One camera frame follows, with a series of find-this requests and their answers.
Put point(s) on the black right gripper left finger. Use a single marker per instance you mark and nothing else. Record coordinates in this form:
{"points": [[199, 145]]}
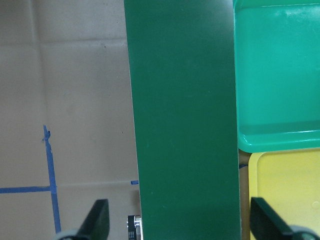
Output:
{"points": [[96, 225]]}

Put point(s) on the green plastic tray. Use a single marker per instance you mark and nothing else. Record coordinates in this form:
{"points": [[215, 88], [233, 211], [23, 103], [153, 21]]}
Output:
{"points": [[277, 74]]}

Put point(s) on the green conveyor belt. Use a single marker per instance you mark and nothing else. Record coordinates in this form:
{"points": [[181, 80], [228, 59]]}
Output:
{"points": [[181, 60]]}

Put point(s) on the yellow plastic tray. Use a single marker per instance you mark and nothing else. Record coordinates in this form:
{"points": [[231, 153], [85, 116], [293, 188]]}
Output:
{"points": [[289, 181]]}

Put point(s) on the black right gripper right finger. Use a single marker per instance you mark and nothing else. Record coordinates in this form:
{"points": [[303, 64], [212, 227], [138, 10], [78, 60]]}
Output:
{"points": [[265, 223]]}

